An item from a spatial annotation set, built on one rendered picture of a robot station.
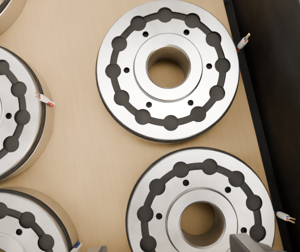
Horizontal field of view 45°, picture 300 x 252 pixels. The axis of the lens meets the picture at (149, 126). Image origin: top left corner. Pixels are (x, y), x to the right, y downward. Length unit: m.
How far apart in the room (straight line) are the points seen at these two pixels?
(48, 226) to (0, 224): 0.03
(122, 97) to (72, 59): 0.06
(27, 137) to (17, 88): 0.04
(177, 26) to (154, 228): 0.14
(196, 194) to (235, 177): 0.03
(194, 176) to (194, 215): 0.04
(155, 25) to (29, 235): 0.17
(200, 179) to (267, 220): 0.05
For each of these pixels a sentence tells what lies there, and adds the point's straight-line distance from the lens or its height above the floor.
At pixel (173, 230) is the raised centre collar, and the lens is 0.25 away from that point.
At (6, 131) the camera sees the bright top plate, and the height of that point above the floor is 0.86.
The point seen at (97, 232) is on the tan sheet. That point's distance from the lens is 0.29.
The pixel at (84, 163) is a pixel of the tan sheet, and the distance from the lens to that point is 0.28.
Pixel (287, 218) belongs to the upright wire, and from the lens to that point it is 0.26.
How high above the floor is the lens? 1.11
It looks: 85 degrees down
